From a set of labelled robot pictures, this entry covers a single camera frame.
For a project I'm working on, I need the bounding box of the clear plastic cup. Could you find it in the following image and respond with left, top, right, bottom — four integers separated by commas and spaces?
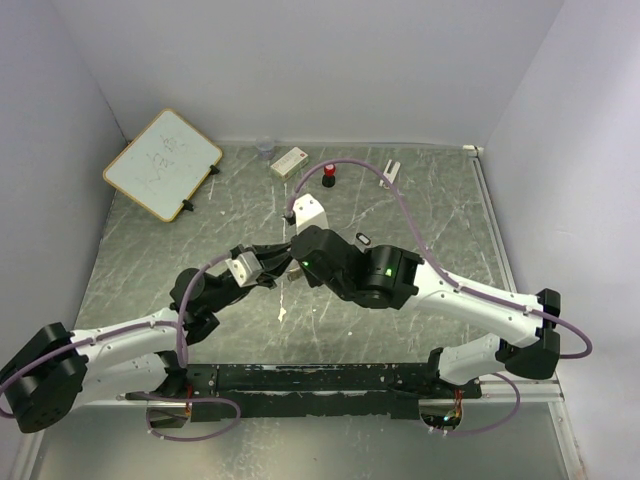
255, 136, 275, 160

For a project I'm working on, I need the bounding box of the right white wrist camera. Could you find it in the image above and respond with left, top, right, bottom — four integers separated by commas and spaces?
284, 194, 329, 234

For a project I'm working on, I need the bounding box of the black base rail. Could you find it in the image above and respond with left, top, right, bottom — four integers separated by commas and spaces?
127, 363, 481, 420

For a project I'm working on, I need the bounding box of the red black stamp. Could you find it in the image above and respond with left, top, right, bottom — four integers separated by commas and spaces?
321, 163, 336, 188

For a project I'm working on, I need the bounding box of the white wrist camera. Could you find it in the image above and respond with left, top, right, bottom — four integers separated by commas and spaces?
225, 251, 264, 287
284, 194, 329, 234

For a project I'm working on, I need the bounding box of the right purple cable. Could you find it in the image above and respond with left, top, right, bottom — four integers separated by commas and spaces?
285, 158, 594, 438

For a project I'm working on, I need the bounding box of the green white small box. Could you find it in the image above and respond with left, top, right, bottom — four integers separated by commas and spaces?
270, 147, 309, 182

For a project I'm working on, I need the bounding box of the black key fob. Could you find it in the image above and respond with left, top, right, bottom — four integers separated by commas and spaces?
355, 232, 372, 247

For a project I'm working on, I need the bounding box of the silver keys bunch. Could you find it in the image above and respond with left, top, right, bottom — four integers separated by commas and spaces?
287, 267, 303, 282

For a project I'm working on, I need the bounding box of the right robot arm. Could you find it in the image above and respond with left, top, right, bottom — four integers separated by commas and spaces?
290, 226, 560, 398

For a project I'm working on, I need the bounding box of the small whiteboard with yellow frame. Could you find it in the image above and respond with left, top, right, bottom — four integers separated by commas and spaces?
103, 108, 223, 223

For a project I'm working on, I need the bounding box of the white plastic clip tool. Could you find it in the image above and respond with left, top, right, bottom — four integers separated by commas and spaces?
379, 159, 401, 190

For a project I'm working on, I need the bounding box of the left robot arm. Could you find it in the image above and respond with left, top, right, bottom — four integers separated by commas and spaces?
1, 243, 292, 433

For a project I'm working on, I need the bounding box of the white corner bracket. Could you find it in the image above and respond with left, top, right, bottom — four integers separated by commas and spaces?
462, 144, 484, 155

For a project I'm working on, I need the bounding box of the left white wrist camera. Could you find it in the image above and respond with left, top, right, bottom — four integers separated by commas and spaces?
225, 251, 264, 287

